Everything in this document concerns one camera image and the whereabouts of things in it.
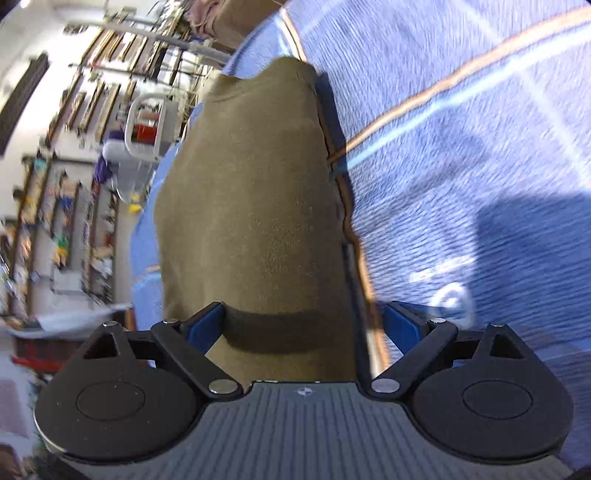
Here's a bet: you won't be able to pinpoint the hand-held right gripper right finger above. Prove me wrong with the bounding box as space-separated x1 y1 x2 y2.
370 301 533 400

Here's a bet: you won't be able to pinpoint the cluttered wall shelves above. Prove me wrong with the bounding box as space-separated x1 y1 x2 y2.
0 0 218 319

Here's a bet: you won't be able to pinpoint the olive green knit garment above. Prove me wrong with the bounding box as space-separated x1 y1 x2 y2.
154 56 370 384

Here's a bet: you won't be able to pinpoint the blue striped blanket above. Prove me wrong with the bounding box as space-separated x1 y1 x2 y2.
129 0 591 462

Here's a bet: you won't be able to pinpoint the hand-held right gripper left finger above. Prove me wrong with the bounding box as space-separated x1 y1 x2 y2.
76 302 244 400

